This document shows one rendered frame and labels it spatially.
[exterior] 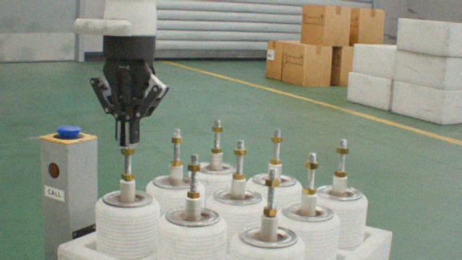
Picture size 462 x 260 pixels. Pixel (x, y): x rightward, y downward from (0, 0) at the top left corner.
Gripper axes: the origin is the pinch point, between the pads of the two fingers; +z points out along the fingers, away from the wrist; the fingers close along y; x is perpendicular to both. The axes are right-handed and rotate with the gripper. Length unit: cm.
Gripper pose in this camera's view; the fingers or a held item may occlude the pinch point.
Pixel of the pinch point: (127, 133)
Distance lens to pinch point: 88.0
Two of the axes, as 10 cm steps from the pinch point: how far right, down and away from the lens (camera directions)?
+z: -0.5, 9.8, 1.9
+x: -4.8, 1.5, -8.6
